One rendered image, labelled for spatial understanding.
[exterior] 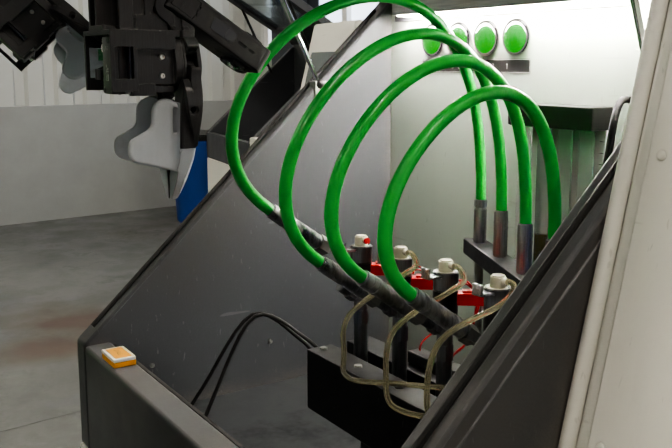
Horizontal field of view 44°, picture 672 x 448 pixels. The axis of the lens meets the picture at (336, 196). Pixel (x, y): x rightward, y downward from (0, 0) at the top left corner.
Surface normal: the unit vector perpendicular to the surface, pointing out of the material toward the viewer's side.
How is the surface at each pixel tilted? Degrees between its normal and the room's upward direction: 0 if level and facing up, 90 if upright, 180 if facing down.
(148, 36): 90
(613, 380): 76
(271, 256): 90
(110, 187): 90
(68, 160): 90
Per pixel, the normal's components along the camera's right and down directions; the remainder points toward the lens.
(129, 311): 0.55, 0.13
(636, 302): -0.81, -0.15
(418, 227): -0.83, 0.08
